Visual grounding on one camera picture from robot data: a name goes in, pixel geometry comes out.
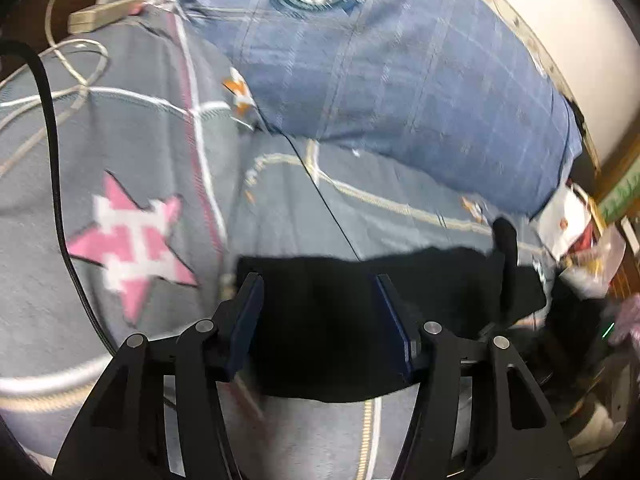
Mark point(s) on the beige power strip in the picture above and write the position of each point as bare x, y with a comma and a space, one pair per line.
100, 12

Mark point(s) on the clear plastic bag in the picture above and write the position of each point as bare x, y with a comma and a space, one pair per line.
600, 265

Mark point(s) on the blue plaid pillow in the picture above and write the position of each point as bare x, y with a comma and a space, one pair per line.
400, 85

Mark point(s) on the black pants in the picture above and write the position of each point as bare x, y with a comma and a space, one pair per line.
320, 320

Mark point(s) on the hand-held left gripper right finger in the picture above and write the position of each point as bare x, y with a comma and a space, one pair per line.
395, 322

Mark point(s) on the grey star-print bedsheet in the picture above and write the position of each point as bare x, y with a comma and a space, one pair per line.
150, 160

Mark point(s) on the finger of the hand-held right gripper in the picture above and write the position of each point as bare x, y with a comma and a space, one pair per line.
509, 260

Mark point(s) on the white paper bag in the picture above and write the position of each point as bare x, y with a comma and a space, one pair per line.
565, 220

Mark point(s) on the wooden cabinet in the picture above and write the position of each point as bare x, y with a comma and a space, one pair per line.
622, 170

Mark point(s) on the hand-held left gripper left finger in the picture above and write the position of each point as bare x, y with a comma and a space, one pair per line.
244, 322

